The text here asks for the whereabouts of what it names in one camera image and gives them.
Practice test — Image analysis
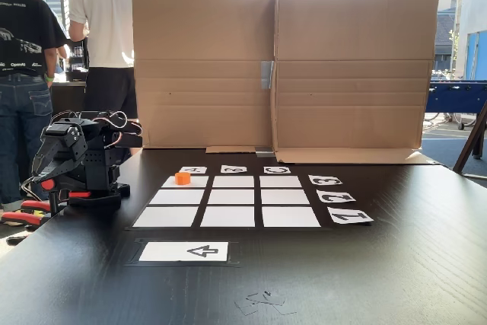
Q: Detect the blue foosball table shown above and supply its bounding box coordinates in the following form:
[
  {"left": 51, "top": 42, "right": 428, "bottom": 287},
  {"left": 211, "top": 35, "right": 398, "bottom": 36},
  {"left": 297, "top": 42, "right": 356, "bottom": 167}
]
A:
[{"left": 425, "top": 80, "right": 487, "bottom": 131}]

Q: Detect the paper label number 3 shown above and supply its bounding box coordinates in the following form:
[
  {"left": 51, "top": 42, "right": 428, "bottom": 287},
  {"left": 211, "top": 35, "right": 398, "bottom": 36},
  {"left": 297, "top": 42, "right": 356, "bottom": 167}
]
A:
[{"left": 307, "top": 174, "right": 343, "bottom": 186}]

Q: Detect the wooden counter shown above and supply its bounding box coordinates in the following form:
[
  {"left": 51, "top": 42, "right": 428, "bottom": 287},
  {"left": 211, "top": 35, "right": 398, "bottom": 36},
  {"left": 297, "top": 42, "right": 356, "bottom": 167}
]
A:
[{"left": 50, "top": 80, "right": 88, "bottom": 115}]

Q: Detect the white nine-square paper grid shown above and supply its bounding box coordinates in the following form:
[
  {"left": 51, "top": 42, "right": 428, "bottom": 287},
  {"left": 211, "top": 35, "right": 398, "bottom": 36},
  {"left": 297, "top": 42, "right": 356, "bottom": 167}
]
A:
[{"left": 131, "top": 174, "right": 323, "bottom": 229}]

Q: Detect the red and black clamp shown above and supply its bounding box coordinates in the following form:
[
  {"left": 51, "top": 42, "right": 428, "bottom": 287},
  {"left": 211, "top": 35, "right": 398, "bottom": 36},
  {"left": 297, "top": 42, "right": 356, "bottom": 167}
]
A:
[
  {"left": 68, "top": 190, "right": 123, "bottom": 209},
  {"left": 1, "top": 182, "right": 62, "bottom": 228}
]

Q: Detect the white arrow paper sheet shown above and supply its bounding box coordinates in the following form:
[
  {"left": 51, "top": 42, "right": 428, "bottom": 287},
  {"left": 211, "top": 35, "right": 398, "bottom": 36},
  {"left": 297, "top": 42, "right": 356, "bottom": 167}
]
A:
[{"left": 138, "top": 241, "right": 229, "bottom": 263}]

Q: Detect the clear tape scrap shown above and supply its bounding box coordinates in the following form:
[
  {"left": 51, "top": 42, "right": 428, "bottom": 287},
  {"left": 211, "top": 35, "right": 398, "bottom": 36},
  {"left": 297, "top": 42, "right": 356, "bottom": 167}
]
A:
[{"left": 234, "top": 289, "right": 298, "bottom": 317}]

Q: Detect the dark wooden easel leg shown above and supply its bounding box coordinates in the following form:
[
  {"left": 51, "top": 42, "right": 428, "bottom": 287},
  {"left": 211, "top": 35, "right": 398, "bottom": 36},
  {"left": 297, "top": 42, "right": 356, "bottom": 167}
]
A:
[{"left": 452, "top": 100, "right": 487, "bottom": 189}]

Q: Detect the brown cardboard panel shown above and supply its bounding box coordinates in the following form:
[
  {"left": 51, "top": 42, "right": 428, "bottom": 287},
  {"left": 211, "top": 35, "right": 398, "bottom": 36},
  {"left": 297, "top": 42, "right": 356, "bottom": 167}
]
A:
[
  {"left": 272, "top": 0, "right": 441, "bottom": 165},
  {"left": 131, "top": 0, "right": 278, "bottom": 155}
]

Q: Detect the paper label number 2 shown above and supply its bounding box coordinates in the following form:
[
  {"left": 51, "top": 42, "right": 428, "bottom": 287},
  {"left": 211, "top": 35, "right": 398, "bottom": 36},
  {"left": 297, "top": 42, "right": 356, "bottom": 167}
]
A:
[{"left": 316, "top": 190, "right": 358, "bottom": 203}]

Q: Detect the paper label number 1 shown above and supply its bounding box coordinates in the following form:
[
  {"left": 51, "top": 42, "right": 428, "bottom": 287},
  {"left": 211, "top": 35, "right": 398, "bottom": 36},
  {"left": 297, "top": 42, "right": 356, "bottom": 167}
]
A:
[{"left": 326, "top": 209, "right": 375, "bottom": 225}]

